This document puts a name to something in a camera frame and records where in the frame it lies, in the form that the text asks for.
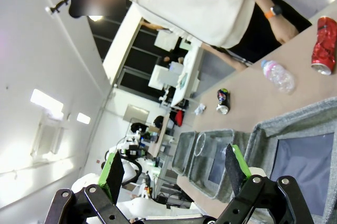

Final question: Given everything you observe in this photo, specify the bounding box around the crushed red soda can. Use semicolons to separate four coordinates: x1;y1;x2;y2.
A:
310;16;337;76

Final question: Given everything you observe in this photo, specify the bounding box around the crushed clear plastic bottle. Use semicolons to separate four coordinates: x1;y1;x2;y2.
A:
260;59;296;95

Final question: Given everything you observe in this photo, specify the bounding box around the person's right hand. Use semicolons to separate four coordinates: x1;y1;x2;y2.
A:
229;59;250;72

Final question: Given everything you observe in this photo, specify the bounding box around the person in white sweater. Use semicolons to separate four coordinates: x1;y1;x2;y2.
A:
67;0;314;64

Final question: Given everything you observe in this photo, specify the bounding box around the person's left hand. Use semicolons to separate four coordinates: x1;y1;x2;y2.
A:
271;13;300;45

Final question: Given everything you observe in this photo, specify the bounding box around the black ceiling mount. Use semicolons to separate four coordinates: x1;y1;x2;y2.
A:
46;0;72;15

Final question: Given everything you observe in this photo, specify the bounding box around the grey fabric basket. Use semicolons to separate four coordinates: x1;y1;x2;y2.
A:
188;128;251;201
171;130;197;175
243;97;337;224

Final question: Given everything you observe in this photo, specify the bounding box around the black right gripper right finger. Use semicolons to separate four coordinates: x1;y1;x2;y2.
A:
215;144;315;224

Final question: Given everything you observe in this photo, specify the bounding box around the white paper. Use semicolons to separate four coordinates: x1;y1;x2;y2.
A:
194;103;207;116

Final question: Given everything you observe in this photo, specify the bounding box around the clear plastic cup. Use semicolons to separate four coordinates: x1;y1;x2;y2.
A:
194;131;229;159

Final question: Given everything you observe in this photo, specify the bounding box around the orange wrist watch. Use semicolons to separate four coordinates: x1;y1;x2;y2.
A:
264;4;283;19

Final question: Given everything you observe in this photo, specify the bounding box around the white ceiling light panel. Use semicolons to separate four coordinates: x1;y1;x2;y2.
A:
30;88;64;114
76;113;92;125

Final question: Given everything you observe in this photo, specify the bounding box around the person's right forearm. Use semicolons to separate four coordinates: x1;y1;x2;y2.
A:
202;44;235;64

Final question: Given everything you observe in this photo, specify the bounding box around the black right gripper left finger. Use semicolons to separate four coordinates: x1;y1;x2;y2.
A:
43;151;130;224

